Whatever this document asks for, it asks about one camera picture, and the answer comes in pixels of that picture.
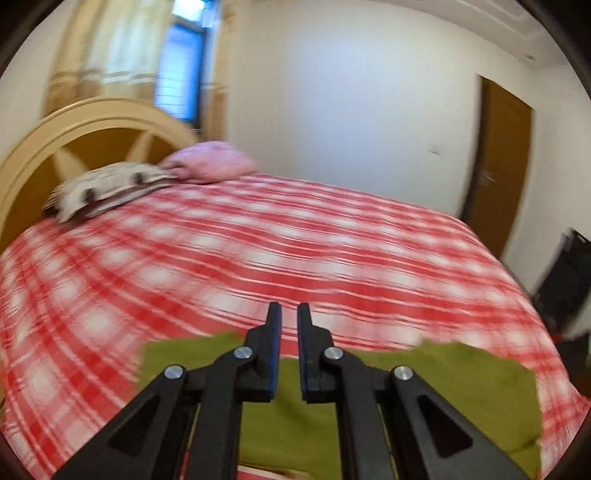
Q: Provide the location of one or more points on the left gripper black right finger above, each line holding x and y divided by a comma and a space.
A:
392, 423

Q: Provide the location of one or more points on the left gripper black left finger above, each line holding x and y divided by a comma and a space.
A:
186, 423

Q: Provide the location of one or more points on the green knitted sweater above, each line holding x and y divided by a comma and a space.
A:
497, 395

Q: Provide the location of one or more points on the red white plaid bedspread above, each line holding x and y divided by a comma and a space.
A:
77, 303

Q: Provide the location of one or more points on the black folded stroller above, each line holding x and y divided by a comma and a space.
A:
563, 291

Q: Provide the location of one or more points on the white brown patterned pillow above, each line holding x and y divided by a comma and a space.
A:
102, 189

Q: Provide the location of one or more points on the pink pillow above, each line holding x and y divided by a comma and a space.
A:
208, 162

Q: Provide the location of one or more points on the brown wooden door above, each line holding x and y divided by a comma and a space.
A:
503, 149

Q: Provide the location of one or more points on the right beige curtain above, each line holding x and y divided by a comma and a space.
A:
215, 87

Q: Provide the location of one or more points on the beige curtain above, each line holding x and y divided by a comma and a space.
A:
215, 87
108, 49

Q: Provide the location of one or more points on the cream wooden headboard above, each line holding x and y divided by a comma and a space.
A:
78, 138

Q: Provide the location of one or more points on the left beige curtain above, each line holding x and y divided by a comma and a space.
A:
108, 49

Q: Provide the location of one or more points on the silver door handle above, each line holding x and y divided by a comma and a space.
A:
486, 179

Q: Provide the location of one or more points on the white wall switch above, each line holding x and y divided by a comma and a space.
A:
434, 149

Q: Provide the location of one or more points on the window with dark frame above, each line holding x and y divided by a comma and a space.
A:
181, 63

